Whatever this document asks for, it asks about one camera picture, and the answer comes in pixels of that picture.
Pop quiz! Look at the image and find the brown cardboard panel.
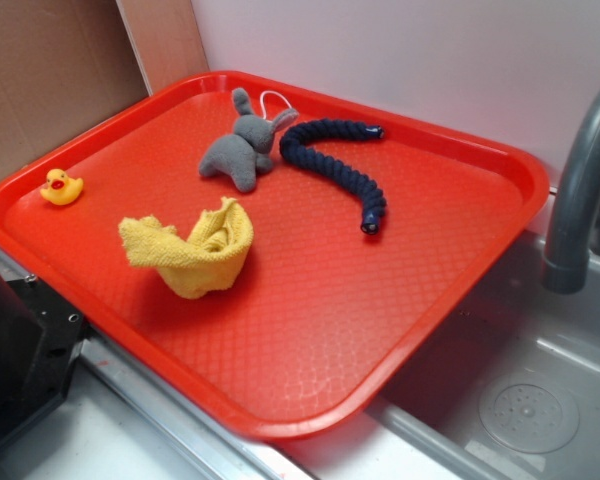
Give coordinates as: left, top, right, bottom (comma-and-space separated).
0, 1, 208, 180

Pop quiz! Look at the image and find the grey plastic sink basin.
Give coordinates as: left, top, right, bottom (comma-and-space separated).
283, 234, 600, 479

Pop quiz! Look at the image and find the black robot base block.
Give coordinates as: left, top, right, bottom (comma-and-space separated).
0, 274, 85, 448

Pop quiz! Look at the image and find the grey toy faucet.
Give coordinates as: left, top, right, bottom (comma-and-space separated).
541, 91, 600, 294

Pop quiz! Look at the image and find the yellow crumpled cloth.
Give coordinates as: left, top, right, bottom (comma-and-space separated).
118, 197, 254, 300

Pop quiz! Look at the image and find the red plastic tray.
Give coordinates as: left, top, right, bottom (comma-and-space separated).
0, 72, 549, 441

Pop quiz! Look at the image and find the grey plush elephant toy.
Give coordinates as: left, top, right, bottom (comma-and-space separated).
198, 87, 299, 193

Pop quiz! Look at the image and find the yellow rubber duck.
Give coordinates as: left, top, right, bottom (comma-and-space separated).
40, 168, 84, 206

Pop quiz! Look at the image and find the dark blue braided rope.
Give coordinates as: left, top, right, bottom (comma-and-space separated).
278, 118, 389, 236

